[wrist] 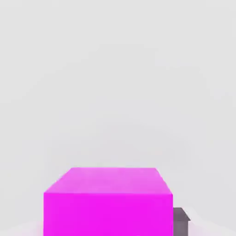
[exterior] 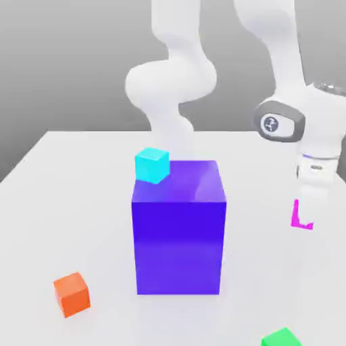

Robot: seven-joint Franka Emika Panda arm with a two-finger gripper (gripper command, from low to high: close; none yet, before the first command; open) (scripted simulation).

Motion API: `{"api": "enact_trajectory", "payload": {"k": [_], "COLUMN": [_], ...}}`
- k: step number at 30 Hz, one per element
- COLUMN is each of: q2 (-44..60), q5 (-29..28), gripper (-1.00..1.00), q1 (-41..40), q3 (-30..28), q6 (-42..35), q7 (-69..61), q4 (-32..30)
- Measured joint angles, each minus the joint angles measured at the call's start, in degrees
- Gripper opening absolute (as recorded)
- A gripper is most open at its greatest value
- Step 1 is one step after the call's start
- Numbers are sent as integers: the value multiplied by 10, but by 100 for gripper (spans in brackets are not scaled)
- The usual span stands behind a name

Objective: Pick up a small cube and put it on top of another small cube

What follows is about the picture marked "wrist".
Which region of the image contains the small magenta cube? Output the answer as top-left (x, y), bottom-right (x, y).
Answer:
top-left (43, 167), bottom-right (174, 236)

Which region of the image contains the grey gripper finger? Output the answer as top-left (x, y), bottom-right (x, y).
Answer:
top-left (173, 207), bottom-right (205, 236)

